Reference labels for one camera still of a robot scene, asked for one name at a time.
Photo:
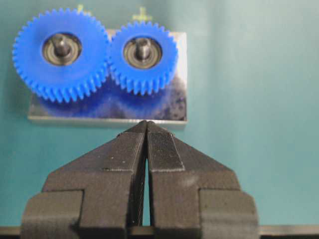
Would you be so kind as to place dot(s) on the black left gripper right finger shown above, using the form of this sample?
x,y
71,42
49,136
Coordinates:
x,y
192,195

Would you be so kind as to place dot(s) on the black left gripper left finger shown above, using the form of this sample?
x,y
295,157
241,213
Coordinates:
x,y
96,196

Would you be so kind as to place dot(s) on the steel shaft in large gear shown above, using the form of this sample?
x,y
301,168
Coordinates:
x,y
60,45

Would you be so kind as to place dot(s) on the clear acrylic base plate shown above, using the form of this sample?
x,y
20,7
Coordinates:
x,y
111,106

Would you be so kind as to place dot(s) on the threaded steel shaft with collar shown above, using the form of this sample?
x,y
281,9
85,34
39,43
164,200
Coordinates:
x,y
143,46

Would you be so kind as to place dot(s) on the small blue plastic gear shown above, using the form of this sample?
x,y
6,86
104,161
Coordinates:
x,y
142,76

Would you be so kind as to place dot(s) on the large blue plastic gear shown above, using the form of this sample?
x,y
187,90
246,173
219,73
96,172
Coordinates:
x,y
62,79

